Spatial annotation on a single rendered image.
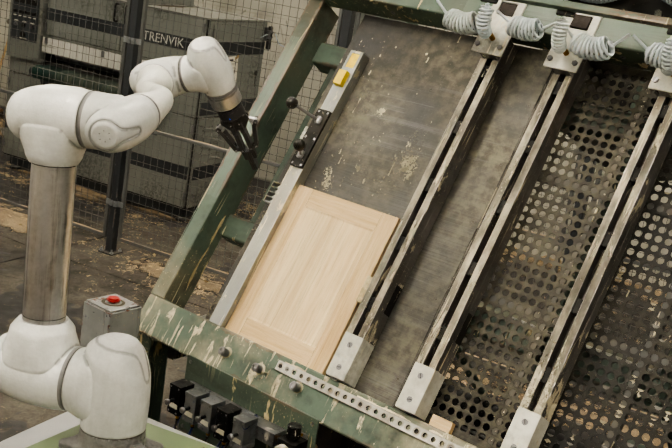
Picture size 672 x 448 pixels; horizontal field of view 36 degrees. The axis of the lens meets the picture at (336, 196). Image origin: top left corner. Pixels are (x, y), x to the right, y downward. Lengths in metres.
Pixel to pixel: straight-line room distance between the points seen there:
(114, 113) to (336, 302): 0.94
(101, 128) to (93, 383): 0.59
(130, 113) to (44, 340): 0.57
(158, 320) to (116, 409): 0.77
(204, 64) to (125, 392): 0.90
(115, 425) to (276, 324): 0.70
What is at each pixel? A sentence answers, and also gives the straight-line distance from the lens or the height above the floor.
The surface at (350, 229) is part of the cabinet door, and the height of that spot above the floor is 1.24.
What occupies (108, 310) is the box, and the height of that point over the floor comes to 0.93.
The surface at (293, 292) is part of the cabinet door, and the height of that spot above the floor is 1.04.
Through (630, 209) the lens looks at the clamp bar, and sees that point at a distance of 2.62.
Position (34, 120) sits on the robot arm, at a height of 1.54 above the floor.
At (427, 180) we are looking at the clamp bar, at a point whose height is 1.43.
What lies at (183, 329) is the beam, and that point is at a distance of 3.08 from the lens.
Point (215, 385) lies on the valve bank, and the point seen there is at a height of 0.76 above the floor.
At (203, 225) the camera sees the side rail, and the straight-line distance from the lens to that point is 3.19.
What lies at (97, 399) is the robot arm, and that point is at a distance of 2.43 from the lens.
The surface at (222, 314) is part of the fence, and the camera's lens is 3.03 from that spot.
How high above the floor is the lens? 2.00
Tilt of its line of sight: 13 degrees down
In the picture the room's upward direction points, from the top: 9 degrees clockwise
